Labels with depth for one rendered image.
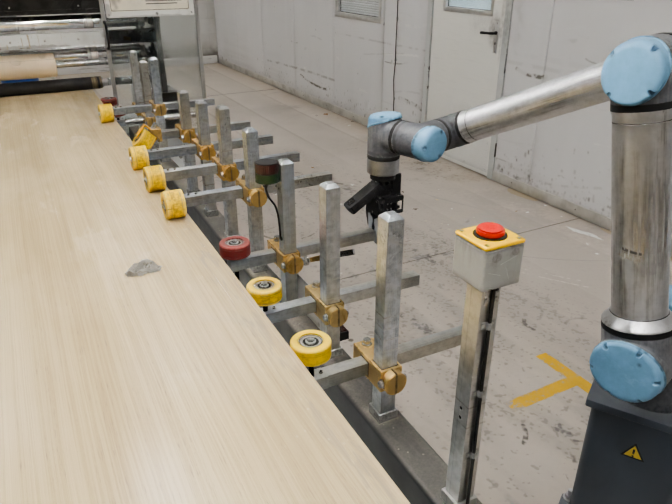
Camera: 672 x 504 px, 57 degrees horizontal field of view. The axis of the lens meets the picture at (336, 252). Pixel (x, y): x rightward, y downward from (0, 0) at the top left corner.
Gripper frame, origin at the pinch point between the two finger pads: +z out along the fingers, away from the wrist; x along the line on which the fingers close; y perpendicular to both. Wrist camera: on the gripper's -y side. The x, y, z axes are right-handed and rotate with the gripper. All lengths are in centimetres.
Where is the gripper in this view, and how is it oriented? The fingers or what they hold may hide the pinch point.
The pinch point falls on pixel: (374, 239)
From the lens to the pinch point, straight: 180.3
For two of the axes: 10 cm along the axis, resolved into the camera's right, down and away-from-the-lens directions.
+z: 0.0, 9.0, 4.3
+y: 8.9, -2.0, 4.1
